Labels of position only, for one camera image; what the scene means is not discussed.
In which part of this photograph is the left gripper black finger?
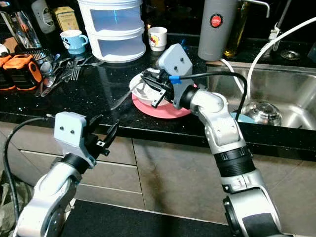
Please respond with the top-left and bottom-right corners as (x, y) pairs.
(101, 120), (120, 148)

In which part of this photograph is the pink plastic plate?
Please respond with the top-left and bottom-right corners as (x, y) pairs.
(132, 93), (192, 119)

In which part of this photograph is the brown drawer front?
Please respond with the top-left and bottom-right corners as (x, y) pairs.
(0, 129), (135, 171)
(7, 151), (141, 194)
(30, 183), (146, 208)

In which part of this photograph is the white printed cup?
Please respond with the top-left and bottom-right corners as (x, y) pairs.
(148, 27), (168, 52)

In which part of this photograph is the white tiered food container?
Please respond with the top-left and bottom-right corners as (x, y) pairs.
(78, 0), (146, 63)

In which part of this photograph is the thin white tube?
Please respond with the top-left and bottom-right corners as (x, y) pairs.
(220, 58), (248, 95)

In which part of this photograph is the grey thermos flask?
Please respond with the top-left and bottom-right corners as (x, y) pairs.
(197, 0), (237, 61)

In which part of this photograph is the steel spoon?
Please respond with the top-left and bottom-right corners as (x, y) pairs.
(39, 61), (53, 76)
(46, 74), (61, 92)

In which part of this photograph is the light blue plastic dish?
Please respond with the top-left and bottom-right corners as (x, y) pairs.
(231, 113), (253, 123)

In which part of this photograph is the blue cartoon mug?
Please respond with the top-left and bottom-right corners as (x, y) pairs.
(60, 30), (88, 55)

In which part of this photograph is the yellow oil bottle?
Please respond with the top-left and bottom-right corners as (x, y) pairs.
(225, 0), (248, 58)

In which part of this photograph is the steel sink strainer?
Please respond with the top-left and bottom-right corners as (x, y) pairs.
(242, 100), (283, 127)

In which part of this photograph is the yellow carton box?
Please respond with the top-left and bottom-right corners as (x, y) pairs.
(53, 6), (78, 32)

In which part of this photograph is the olive green bag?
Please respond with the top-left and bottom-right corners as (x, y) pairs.
(0, 170), (23, 237)

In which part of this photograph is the dark bottle white label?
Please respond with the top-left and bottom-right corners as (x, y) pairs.
(31, 0), (56, 34)

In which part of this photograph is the chrome faucet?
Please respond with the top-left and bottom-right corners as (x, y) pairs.
(244, 0), (271, 18)

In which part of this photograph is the round steel counter cap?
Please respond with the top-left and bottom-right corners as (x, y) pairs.
(280, 49), (302, 61)

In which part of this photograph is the stainless steel sink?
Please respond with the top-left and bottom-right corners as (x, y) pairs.
(207, 59), (316, 131)

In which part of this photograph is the clear glass jar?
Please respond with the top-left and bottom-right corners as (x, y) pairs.
(0, 7), (42, 52)

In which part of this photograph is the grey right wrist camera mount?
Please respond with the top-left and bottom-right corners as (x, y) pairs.
(157, 43), (194, 108)

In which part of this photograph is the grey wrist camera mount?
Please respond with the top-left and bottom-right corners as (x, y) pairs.
(157, 43), (194, 108)
(53, 112), (98, 167)

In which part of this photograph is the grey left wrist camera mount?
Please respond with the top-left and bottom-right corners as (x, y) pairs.
(53, 112), (98, 167)

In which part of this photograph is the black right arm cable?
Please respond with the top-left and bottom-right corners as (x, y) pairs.
(177, 71), (250, 118)

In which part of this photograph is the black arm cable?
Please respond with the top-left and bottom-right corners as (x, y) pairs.
(3, 115), (56, 220)
(177, 71), (250, 118)

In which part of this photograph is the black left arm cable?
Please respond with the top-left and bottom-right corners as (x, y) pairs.
(3, 115), (56, 220)

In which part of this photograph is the thick white hose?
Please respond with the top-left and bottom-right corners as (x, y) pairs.
(246, 17), (316, 97)

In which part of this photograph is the white hose connector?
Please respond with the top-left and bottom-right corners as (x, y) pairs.
(268, 26), (283, 40)

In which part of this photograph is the black faucet hose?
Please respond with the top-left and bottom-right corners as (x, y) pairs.
(274, 0), (294, 31)

